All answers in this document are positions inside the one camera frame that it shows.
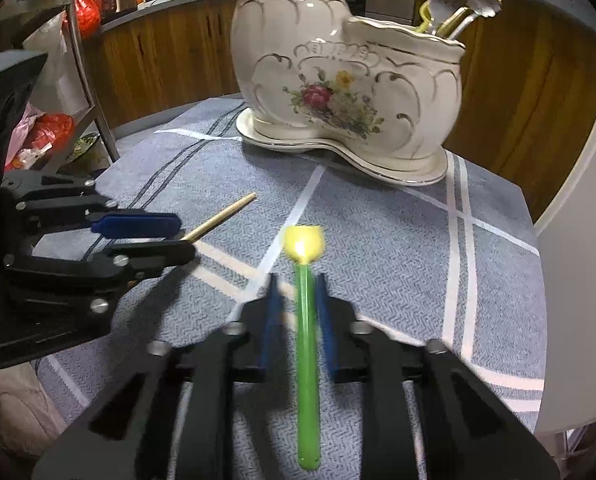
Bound wooden chopstick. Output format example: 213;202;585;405
181;192;257;244

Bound green yellow tulip spoon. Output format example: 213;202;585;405
284;226;324;471

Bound silver flower-end spoon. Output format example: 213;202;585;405
441;0;502;40

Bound wooden kitchen cabinets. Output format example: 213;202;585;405
80;0;596;221

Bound metal storage shelf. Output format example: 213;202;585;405
0;0;119;177

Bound grey striped table cloth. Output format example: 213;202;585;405
34;96;549;480

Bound red plastic bag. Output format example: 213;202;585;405
74;0;102;39

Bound cream ceramic utensil holder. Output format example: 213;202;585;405
231;0;465;186

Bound built-in oven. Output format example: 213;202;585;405
347;0;415;25

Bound yellow tulip spoon in holder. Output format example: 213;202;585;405
416;0;435;34

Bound gold fork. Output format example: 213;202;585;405
435;0;503;40

